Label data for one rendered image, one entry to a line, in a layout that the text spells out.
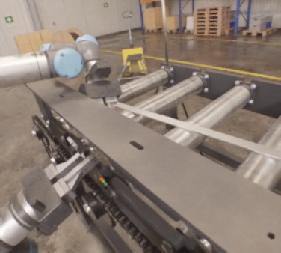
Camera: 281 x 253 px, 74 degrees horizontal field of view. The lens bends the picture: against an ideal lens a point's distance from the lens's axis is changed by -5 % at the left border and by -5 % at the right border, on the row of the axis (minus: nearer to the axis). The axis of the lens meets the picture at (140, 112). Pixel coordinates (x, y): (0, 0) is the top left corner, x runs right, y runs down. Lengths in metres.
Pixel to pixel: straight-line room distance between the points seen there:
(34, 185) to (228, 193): 0.37
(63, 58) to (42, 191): 0.31
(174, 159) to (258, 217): 0.12
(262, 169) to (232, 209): 0.44
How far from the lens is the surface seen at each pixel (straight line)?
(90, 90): 0.63
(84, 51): 0.69
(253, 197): 0.25
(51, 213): 0.41
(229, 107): 1.00
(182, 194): 0.24
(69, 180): 0.44
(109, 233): 1.20
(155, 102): 1.02
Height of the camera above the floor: 1.36
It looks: 29 degrees down
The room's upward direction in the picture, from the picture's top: 8 degrees counter-clockwise
